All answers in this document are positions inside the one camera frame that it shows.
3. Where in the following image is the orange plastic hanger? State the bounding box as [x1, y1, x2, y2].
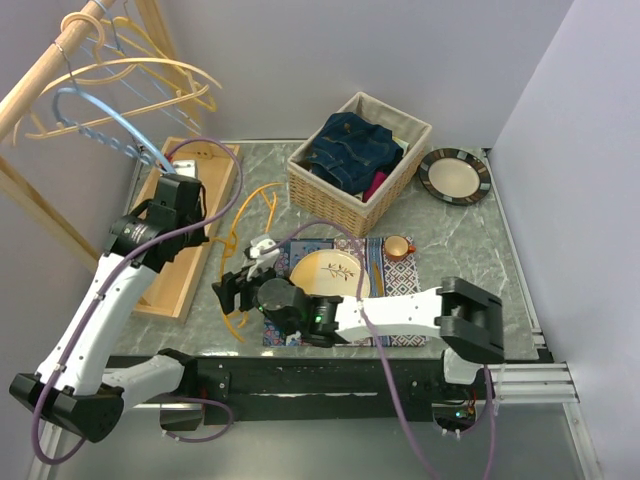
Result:
[214, 182, 284, 343]

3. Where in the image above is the magenta pleated skirt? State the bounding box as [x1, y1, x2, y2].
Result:
[362, 171, 388, 203]

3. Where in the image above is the striped rim dark plate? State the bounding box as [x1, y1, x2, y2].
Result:
[417, 148, 492, 206]

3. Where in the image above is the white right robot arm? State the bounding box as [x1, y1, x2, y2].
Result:
[212, 267, 505, 399]

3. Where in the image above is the orange cup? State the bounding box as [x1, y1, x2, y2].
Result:
[383, 235, 416, 261]

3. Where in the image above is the dark denim skirt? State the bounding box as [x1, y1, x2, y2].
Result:
[305, 112, 404, 195]

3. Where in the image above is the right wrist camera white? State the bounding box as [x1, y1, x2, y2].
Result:
[243, 234, 280, 280]

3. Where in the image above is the light blue wide hanger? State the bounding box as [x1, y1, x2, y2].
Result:
[51, 87, 176, 174]

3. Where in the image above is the cream wooden hanger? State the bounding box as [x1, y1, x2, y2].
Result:
[1, 1, 222, 138]

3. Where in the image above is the blue wire hanger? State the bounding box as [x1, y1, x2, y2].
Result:
[81, 1, 202, 135]

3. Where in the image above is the yellow cream dinner plate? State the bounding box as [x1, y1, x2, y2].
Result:
[289, 249, 361, 297]

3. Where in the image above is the wooden clothes rack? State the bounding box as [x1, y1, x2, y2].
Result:
[0, 0, 241, 325]

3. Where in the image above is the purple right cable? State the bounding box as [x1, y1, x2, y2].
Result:
[269, 219, 499, 480]

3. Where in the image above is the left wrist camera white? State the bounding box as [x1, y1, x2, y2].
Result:
[172, 159, 198, 179]

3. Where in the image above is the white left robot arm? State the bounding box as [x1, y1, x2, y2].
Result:
[9, 174, 206, 443]

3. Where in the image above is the pastel floral skirt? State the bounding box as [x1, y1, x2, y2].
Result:
[392, 136, 410, 156]

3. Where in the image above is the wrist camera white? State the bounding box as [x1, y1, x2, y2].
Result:
[172, 159, 198, 179]
[243, 234, 280, 280]

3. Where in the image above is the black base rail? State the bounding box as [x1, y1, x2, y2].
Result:
[109, 352, 501, 431]

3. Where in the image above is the aluminium frame rail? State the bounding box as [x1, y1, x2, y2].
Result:
[27, 329, 601, 480]

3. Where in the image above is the gold knife green handle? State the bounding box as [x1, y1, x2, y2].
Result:
[372, 262, 386, 297]

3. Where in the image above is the yellow plastic hanger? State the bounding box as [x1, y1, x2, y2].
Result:
[103, 16, 222, 112]

